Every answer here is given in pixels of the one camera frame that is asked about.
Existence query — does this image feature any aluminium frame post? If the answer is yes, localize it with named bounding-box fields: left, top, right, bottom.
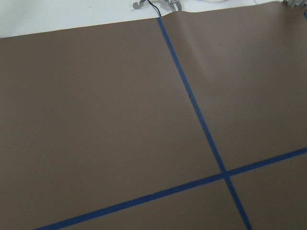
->
left=283, top=0, right=307, bottom=8

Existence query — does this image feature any brown paper table cover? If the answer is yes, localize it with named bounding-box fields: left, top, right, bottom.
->
left=0, top=2, right=307, bottom=230

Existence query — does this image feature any blue tape line crosswise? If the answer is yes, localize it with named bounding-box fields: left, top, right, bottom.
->
left=39, top=148, right=307, bottom=230

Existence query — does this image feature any blue tape line lengthwise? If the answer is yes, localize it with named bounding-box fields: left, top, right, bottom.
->
left=157, top=17, right=252, bottom=230

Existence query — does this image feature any metal grabber tool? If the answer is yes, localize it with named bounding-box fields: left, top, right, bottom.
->
left=132, top=0, right=182, bottom=12

